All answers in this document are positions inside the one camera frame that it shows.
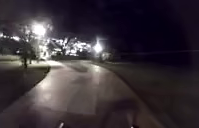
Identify street lamp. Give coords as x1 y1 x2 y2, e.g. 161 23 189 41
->
92 38 105 64

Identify grey paved path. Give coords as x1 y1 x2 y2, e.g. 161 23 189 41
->
0 59 168 128

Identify grass area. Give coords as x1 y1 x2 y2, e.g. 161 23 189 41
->
93 59 199 128
0 54 52 118

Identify tree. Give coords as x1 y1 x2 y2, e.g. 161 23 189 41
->
15 28 43 69

